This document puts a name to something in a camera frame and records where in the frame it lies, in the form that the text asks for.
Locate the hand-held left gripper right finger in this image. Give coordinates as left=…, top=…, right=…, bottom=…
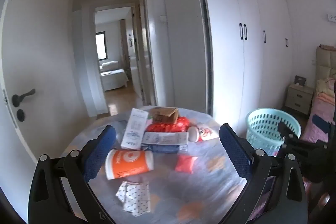
left=219, top=123, right=308, bottom=224

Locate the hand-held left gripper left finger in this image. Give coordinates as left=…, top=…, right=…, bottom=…
left=28, top=124, right=117, bottom=224

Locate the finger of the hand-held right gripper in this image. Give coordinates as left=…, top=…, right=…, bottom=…
left=312, top=114, right=336, bottom=135
left=277, top=120, right=298, bottom=144

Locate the light teal plastic basket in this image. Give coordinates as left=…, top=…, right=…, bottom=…
left=245, top=108, right=302, bottom=156

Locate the white red bottle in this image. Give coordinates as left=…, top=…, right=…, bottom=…
left=188, top=123, right=219, bottom=143

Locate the small red packet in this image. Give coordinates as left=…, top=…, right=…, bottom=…
left=175, top=154, right=198, bottom=174

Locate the red plastic bag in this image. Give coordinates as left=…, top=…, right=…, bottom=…
left=145, top=116, right=190, bottom=133

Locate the beige nightstand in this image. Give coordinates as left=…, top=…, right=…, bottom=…
left=285, top=83, right=315, bottom=115

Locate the pale yellow cloth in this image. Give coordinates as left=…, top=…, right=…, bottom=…
left=316, top=79, right=336, bottom=94

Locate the white tall carton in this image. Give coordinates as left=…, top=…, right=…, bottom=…
left=121, top=108, right=149, bottom=150

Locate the white dotted paper wrapper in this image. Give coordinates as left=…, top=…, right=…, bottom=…
left=115, top=181, right=151, bottom=216

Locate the beige padded headboard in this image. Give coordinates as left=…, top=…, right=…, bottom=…
left=314, top=46, right=336, bottom=83

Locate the blue white flat box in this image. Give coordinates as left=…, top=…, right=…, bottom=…
left=141, top=131, right=190, bottom=153

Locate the brown paper box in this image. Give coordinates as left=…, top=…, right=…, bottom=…
left=148, top=107, right=180, bottom=124

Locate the white bed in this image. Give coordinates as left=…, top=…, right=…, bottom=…
left=100, top=61, right=129, bottom=91

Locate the white wardrobe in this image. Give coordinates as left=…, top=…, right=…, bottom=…
left=194, top=0, right=296, bottom=135

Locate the dark framed window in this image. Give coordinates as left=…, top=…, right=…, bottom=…
left=96, top=32, right=107, bottom=60

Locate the beige curtain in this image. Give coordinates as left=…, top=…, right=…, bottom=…
left=119, top=19, right=129, bottom=69

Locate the white room door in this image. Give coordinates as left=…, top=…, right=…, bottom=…
left=0, top=0, right=91, bottom=215

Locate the black door handle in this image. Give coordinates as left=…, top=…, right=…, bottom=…
left=12, top=89, right=36, bottom=106

